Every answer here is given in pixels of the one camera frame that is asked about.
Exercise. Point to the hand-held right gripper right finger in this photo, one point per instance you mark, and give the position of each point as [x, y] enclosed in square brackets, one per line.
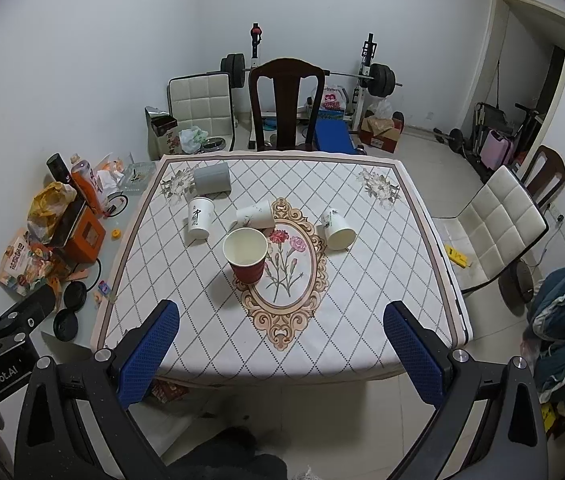
[415, 355]

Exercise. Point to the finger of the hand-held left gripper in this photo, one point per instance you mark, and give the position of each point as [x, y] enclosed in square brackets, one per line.
[30, 310]

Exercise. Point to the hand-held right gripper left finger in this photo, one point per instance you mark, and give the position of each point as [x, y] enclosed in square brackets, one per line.
[148, 355]

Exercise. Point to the white cup with black print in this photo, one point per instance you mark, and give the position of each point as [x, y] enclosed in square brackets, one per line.
[199, 220]

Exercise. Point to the white cup with green print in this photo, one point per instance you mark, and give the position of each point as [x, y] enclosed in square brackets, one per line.
[337, 232]

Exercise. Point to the plain white paper cup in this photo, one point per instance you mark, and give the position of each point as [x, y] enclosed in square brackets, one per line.
[257, 214]

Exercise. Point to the grey plastic cup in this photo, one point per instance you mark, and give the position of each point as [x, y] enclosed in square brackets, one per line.
[212, 180]

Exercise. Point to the red paper cup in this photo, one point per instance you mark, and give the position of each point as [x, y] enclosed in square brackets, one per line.
[246, 260]

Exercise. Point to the black round lid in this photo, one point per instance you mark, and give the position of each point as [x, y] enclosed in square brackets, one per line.
[75, 294]
[66, 326]

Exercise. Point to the red printed box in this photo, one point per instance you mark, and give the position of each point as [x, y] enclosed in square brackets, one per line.
[167, 391]

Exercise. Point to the colourful snack packet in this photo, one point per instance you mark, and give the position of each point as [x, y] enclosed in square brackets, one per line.
[20, 262]

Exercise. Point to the small purple packet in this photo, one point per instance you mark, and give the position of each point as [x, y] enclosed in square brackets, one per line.
[103, 287]

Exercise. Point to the floral diamond-pattern tablecloth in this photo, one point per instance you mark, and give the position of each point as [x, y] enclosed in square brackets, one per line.
[367, 290]

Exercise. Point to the orange box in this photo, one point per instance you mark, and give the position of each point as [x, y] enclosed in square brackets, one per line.
[82, 232]

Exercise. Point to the white side table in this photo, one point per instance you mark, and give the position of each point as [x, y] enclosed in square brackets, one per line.
[112, 260]

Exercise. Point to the yellow plastic bag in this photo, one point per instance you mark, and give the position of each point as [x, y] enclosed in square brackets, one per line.
[47, 205]

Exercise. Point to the yellow floor tool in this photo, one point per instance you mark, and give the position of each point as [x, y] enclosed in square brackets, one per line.
[457, 256]

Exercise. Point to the person's dark trousers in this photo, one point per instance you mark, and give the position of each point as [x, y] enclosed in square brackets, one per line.
[232, 452]

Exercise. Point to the orange bottle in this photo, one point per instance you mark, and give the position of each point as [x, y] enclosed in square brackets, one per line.
[86, 185]

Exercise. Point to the black cylinder bottle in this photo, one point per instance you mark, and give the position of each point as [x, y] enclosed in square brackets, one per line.
[58, 167]

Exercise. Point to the white padded chair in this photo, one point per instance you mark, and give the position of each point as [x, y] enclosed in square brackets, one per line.
[200, 100]
[497, 220]

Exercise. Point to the glass ashtray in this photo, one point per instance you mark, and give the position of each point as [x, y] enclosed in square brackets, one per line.
[136, 177]

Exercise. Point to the black dumbbell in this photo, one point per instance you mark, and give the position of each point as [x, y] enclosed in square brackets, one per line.
[455, 139]

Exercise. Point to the white and green plastic bag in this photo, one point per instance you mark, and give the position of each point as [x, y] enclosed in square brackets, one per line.
[192, 139]

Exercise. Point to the pink suitcase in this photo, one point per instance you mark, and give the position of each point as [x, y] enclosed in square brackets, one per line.
[496, 149]

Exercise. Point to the metal bowl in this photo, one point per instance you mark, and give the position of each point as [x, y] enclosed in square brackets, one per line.
[213, 143]

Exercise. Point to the brown cardboard box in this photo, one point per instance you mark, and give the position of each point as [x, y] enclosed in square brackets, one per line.
[380, 135]

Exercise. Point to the dark wooden chair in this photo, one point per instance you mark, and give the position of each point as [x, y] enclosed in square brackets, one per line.
[286, 90]
[545, 170]

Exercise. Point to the dark red gift box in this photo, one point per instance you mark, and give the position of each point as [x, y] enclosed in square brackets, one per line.
[160, 122]

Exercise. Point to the blue weight bench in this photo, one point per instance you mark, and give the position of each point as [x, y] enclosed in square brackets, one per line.
[332, 135]

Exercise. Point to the black folding cart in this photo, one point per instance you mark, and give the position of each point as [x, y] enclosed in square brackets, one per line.
[482, 125]

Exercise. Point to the clear plastic bag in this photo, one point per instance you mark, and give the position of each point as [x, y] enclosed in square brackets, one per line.
[381, 109]

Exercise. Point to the black kick scooter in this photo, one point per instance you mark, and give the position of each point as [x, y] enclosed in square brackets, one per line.
[527, 125]

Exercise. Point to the white bag with red print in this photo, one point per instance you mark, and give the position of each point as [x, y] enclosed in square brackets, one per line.
[332, 99]

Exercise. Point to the barbell with black plates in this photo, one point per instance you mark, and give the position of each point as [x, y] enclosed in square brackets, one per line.
[381, 80]

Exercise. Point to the white barbell rack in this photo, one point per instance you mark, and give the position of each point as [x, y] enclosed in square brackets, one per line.
[365, 70]

